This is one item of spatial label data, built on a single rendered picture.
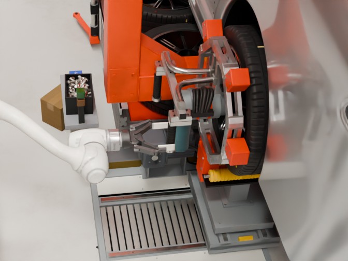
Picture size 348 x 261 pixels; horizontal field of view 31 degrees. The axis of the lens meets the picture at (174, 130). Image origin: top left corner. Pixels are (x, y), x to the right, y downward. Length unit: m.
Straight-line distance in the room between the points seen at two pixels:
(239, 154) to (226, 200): 0.72
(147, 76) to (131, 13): 0.38
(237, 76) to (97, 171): 0.64
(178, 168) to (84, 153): 1.21
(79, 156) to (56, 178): 1.20
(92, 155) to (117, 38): 0.79
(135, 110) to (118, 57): 0.60
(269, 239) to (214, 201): 0.33
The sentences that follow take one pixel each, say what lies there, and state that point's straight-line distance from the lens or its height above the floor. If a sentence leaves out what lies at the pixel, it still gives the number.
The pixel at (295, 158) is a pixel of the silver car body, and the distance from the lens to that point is 2.19.
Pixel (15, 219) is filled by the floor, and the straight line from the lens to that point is 3.42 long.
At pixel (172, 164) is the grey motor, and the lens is 3.55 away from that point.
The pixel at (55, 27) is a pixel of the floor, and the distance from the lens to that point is 4.78.
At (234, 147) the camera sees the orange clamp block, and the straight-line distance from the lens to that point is 2.52.
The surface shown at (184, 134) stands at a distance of 2.98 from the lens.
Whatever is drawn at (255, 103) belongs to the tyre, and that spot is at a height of 1.05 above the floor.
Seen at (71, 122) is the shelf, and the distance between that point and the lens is 3.25.
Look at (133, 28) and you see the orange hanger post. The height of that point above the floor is 0.97.
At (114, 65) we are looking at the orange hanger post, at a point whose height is 0.76.
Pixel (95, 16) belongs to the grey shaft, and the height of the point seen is 0.27.
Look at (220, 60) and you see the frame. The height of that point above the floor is 1.12.
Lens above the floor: 2.59
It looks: 42 degrees down
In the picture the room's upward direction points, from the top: 6 degrees clockwise
